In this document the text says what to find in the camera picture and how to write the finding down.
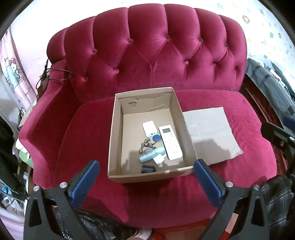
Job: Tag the key bunch with blue fob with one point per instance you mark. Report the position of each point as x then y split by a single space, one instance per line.
156 138

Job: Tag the large white charger plug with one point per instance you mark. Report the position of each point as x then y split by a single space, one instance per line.
149 128

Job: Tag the grey cloth sheet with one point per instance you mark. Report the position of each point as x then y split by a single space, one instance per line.
212 136

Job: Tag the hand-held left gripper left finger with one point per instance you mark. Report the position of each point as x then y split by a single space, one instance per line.
84 182

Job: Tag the cardboard box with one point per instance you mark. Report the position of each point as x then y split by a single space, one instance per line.
129 129

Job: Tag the black hanging garment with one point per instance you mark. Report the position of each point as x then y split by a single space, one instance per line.
8 157

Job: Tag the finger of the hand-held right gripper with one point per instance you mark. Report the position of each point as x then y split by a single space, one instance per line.
276 133
290 121

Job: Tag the small black device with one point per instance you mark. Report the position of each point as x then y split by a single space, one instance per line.
148 169

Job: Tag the grey plaid garment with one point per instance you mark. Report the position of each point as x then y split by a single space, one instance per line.
269 87

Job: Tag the white remote control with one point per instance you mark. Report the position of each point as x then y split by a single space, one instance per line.
170 143

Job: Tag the green plastic item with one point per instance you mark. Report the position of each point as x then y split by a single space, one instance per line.
24 155

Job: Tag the light blue cosmetic tube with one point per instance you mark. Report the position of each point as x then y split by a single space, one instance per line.
149 155

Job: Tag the red velvet tufted sofa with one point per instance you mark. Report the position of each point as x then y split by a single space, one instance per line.
149 46

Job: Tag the black mesh bag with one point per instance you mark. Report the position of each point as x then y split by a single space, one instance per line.
96 226

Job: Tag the pink cartoon printed curtain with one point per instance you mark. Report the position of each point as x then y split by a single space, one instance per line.
11 76

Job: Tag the white plastic bag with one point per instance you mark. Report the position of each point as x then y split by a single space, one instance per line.
10 205

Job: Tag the hanging paper tag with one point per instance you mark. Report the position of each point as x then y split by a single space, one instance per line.
42 86

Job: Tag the small white charger plug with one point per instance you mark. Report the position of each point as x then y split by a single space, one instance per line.
159 159

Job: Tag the white bottle with red label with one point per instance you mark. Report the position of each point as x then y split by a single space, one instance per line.
143 234

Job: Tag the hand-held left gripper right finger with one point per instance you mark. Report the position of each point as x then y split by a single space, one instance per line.
208 182

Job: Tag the dark plaid trousers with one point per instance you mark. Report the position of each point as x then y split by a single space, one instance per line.
278 203

